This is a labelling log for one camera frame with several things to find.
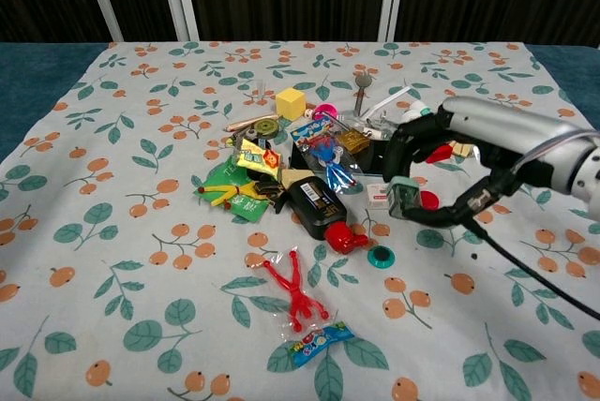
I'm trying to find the yellow sticky man toy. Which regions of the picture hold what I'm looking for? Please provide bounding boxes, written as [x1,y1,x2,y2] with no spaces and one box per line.
[199,180,263,210]

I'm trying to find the green round tape roll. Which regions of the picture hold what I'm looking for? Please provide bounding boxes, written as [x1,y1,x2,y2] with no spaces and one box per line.
[247,119,280,140]

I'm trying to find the blue candy packet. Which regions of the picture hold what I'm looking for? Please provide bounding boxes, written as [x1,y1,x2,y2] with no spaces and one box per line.
[280,319,355,368]

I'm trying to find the black bottle with red cap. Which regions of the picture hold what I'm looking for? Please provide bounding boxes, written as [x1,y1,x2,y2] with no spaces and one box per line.
[285,175,370,256]

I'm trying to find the white plastic strip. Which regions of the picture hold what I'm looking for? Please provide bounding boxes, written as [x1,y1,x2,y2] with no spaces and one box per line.
[365,85,423,124]

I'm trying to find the red round disc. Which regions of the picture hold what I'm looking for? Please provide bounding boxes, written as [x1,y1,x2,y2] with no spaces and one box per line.
[418,189,442,212]

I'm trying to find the pink round ring toy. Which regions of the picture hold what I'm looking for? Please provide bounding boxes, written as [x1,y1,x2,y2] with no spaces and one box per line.
[312,101,338,121]

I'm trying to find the wooden stick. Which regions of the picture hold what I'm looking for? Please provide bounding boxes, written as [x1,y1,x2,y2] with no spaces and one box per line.
[225,112,278,134]

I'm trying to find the green tea packet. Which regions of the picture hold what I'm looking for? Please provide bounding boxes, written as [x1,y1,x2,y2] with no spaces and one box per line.
[194,161,276,224]

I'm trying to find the floral leaf print tablecloth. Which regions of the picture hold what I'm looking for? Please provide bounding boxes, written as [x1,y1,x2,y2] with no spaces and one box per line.
[0,39,600,401]

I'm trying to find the white tube with green label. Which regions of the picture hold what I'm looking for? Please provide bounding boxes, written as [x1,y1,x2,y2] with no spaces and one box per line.
[400,100,435,124]

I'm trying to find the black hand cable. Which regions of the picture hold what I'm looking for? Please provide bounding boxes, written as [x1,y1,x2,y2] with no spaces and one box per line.
[468,217,600,322]

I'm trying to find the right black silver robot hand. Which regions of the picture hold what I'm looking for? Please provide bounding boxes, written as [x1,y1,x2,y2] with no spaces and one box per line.
[382,95,590,233]

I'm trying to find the yellow snack packet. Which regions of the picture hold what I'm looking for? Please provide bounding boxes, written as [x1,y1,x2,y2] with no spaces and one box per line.
[235,137,282,172]

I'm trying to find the teal round cap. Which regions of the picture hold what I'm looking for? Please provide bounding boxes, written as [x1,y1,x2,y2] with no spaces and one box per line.
[367,245,396,271]

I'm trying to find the white label tag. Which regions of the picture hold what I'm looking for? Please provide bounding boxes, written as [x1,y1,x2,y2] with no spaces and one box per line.
[366,183,393,209]

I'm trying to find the brass padlock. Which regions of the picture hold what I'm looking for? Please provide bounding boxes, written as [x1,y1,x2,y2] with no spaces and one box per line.
[337,128,371,155]

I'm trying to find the blue figure toy bag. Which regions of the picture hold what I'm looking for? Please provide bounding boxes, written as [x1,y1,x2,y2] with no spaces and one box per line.
[289,120,365,196]

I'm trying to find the yellow foam cube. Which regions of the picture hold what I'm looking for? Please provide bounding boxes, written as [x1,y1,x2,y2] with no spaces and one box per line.
[275,86,307,122]

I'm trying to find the red sticky man toy bag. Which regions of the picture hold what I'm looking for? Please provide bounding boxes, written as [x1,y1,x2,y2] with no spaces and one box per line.
[252,245,338,339]

